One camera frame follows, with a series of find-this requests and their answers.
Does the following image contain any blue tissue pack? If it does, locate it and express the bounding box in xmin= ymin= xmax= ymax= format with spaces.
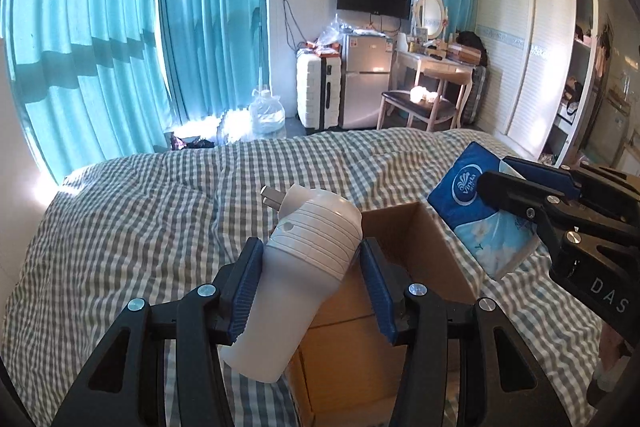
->
xmin=427 ymin=142 xmax=540 ymax=280

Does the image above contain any white plug-in device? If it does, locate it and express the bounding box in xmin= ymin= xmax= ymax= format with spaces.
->
xmin=221 ymin=184 xmax=362 ymax=383

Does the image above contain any wooden chair black seat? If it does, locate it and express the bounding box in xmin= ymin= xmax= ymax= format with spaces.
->
xmin=376 ymin=68 xmax=473 ymax=132

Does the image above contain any brown cardboard box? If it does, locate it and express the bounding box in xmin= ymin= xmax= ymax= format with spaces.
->
xmin=286 ymin=202 xmax=475 ymax=426

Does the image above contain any checkered bed quilt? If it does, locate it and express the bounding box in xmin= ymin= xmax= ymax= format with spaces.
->
xmin=1 ymin=128 xmax=601 ymax=426

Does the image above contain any white sliding wardrobe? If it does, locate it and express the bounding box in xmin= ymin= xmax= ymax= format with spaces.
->
xmin=475 ymin=0 xmax=600 ymax=167

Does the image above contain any black bag on table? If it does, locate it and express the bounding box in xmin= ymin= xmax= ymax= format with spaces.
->
xmin=456 ymin=30 xmax=488 ymax=67

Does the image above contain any white dressing table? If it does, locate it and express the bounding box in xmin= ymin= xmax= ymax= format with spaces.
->
xmin=390 ymin=51 xmax=474 ymax=127

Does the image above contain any oval vanity mirror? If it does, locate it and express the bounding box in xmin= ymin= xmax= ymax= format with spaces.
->
xmin=412 ymin=0 xmax=448 ymax=40

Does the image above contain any silver mini fridge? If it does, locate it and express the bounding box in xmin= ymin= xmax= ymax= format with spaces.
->
xmin=341 ymin=30 xmax=394 ymax=130

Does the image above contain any white suitcase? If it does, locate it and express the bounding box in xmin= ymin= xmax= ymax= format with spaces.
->
xmin=296 ymin=50 xmax=342 ymax=132

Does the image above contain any large teal curtain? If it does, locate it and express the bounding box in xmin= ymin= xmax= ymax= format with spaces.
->
xmin=1 ymin=0 xmax=268 ymax=180

